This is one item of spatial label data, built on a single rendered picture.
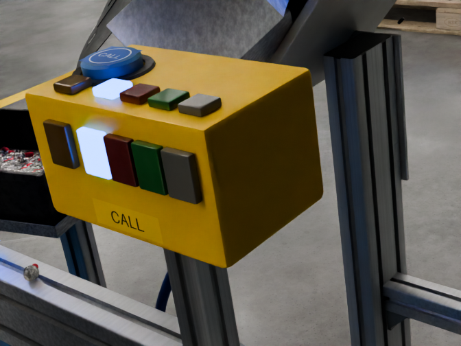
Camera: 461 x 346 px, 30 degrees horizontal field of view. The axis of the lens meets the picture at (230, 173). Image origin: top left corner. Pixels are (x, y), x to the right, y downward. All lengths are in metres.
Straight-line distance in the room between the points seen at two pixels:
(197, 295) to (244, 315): 1.58
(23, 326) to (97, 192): 0.28
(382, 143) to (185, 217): 0.64
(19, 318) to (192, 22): 0.35
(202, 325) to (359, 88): 0.51
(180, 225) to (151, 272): 1.91
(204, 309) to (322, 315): 1.55
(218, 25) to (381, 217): 0.37
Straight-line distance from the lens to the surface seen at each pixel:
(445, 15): 3.99
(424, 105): 3.25
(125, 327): 0.68
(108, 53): 0.57
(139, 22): 0.93
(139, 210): 0.52
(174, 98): 0.48
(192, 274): 0.58
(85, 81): 0.55
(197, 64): 0.55
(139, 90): 0.51
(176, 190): 0.48
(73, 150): 0.54
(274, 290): 2.24
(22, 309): 0.79
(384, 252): 1.17
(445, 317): 1.17
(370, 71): 1.05
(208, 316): 0.60
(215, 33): 0.91
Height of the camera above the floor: 1.24
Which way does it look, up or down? 26 degrees down
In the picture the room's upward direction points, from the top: 9 degrees counter-clockwise
